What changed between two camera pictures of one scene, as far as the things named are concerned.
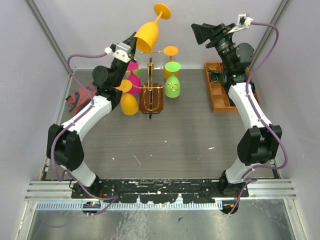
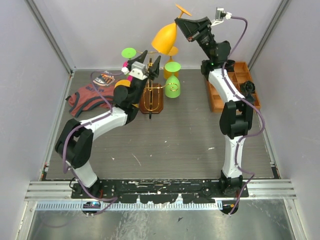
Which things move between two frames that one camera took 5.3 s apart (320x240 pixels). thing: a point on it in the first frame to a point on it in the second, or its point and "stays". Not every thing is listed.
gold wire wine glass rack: (151, 94) stays
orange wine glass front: (147, 34) to (164, 39)
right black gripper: (204, 32) to (193, 29)
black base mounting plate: (160, 191) stays
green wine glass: (172, 84) stays
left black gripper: (131, 42) to (155, 70)
